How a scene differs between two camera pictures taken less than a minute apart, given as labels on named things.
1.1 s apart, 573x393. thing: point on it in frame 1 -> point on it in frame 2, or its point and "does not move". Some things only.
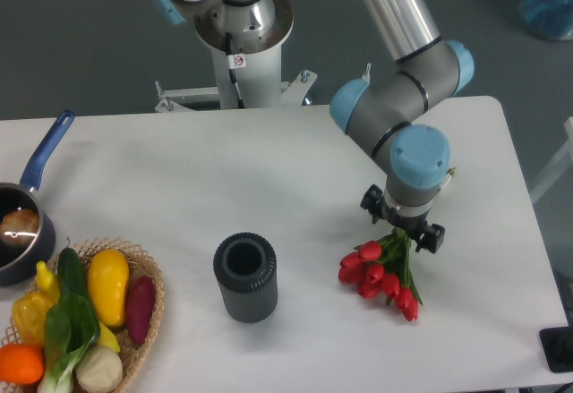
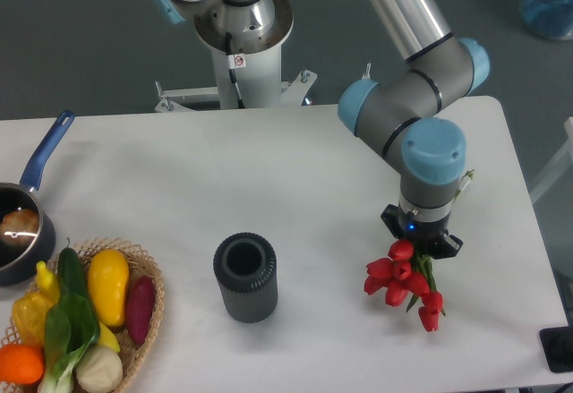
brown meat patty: (20, 226) does not move
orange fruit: (21, 363) does not move
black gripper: (426, 235) -> (431, 236)
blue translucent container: (547, 6) does not move
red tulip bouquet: (382, 267) -> (406, 277)
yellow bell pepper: (29, 311) does not move
